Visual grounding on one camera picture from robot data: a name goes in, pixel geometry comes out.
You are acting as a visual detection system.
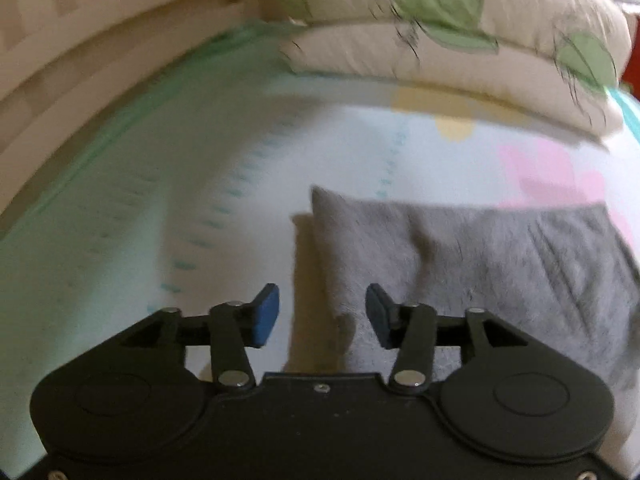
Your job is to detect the cream leaf print folded quilt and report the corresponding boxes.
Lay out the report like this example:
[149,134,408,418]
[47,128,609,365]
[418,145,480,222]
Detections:
[276,0,632,136]

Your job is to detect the grey knit pants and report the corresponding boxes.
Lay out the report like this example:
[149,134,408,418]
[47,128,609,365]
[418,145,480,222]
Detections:
[311,188,639,392]

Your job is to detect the beige wooden bed rail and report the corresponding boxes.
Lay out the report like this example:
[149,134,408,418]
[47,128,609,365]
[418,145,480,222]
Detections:
[1,0,260,230]

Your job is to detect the white pastel patterned bed sheet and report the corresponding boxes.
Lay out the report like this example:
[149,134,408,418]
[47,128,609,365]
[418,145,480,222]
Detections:
[1,25,639,477]

